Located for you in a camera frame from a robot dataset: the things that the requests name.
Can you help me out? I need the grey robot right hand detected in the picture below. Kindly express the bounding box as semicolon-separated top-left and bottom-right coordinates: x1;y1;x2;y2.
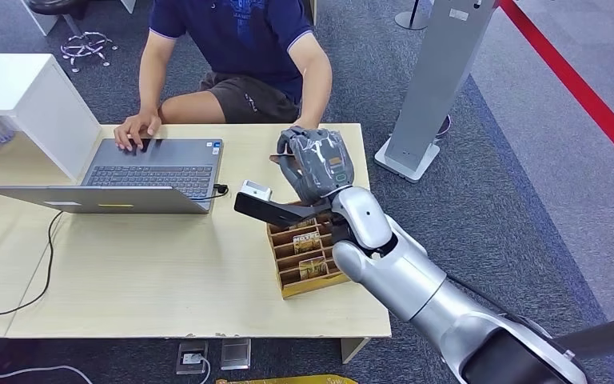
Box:
277;126;356;206

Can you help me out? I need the wooden card holder rack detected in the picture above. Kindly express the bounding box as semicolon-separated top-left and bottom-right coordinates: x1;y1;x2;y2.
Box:
265;198;353;299

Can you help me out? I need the person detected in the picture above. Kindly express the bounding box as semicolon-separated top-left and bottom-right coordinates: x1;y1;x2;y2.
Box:
114;0;334;154

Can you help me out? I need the person's right hand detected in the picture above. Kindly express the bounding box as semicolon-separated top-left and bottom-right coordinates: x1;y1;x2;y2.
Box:
114;110;162;153

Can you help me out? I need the dark round base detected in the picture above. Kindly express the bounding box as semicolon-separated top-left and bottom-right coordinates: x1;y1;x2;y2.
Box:
433;114;452;141

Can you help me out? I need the grey kiosk stand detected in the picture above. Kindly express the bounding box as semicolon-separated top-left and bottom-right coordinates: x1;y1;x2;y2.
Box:
374;0;499;184

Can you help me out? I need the grey stanchion base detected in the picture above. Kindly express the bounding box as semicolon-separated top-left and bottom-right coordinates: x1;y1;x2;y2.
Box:
393;0;435;31

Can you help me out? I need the grey open laptop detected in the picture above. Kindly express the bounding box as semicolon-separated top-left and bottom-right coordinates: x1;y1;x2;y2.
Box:
0;138;225;216

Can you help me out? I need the wooden table leg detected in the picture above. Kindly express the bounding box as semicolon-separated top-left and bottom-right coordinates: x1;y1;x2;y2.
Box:
340;337;372;365

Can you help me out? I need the grey floor socket cover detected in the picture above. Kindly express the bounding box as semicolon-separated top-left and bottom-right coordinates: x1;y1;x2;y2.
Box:
219;338;252;371

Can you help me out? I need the yellow object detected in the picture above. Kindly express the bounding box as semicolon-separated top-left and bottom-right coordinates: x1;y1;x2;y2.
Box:
215;374;358;384

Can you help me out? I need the floor socket with plug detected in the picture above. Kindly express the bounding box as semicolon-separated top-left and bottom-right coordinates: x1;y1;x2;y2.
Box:
175;340;209;376

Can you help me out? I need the black office chair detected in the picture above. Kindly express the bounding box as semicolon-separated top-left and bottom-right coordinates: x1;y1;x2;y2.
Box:
26;0;118;74

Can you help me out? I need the red barrier belt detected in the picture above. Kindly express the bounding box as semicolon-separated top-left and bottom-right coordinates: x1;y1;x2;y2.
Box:
499;0;614;182

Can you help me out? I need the white furniture leg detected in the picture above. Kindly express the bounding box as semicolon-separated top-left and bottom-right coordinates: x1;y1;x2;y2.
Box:
19;0;59;37

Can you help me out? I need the white desk shelf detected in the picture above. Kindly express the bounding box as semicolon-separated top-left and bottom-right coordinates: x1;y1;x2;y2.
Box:
0;54;102;182

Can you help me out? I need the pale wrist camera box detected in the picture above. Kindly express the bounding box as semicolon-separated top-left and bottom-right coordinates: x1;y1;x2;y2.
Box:
240;180;273;202

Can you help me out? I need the black camera bracket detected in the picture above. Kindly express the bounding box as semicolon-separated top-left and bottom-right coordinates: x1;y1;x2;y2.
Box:
233;191;334;229

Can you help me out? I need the black laptop charger cable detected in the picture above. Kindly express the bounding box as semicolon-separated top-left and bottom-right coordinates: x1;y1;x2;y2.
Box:
193;183;229;202

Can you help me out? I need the short white plug cable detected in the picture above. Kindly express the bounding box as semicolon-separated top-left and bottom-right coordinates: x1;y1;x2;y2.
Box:
195;356;212;384

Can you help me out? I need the long black cable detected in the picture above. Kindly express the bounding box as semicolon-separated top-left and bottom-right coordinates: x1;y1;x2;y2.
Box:
0;210;65;322

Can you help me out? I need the long white floor cable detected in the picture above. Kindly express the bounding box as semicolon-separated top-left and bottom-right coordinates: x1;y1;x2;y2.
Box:
0;366;94;384

